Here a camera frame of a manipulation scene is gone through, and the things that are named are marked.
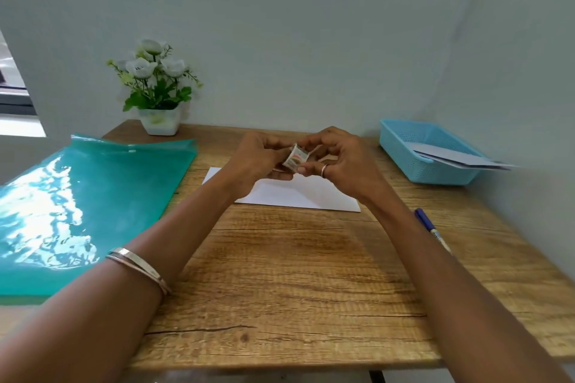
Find light blue plastic basket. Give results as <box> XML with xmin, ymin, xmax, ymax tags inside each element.
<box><xmin>379</xmin><ymin>119</ymin><xmax>490</xmax><ymax>186</ymax></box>

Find teal plastic document folder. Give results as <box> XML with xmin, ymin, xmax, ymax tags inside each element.
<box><xmin>0</xmin><ymin>133</ymin><xmax>199</xmax><ymax>298</ymax></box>

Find person's right forearm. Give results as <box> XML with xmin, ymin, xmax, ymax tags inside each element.
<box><xmin>365</xmin><ymin>187</ymin><xmax>575</xmax><ymax>383</ymax></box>

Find blue and white pen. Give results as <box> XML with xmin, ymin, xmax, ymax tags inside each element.
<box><xmin>414</xmin><ymin>208</ymin><xmax>452</xmax><ymax>254</ymax></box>

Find person's right hand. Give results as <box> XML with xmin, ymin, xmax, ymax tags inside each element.
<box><xmin>297</xmin><ymin>126</ymin><xmax>391</xmax><ymax>205</ymax></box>

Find white square flower pot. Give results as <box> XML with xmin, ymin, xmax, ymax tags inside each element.
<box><xmin>138</xmin><ymin>105</ymin><xmax>182</xmax><ymax>136</ymax></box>

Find person's left hand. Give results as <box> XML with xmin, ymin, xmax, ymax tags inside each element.
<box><xmin>221</xmin><ymin>131</ymin><xmax>296</xmax><ymax>198</ymax></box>

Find silver bangle bracelet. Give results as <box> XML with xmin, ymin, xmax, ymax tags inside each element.
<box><xmin>105</xmin><ymin>247</ymin><xmax>173</xmax><ymax>297</ymax></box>

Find white artificial flowers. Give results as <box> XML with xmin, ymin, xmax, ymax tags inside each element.
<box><xmin>106</xmin><ymin>39</ymin><xmax>203</xmax><ymax>112</ymax></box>

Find white envelope in basket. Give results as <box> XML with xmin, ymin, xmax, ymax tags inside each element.
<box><xmin>405</xmin><ymin>142</ymin><xmax>517</xmax><ymax>171</ymax></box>

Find person's left forearm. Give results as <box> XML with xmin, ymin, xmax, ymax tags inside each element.
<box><xmin>0</xmin><ymin>170</ymin><xmax>239</xmax><ymax>383</ymax></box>

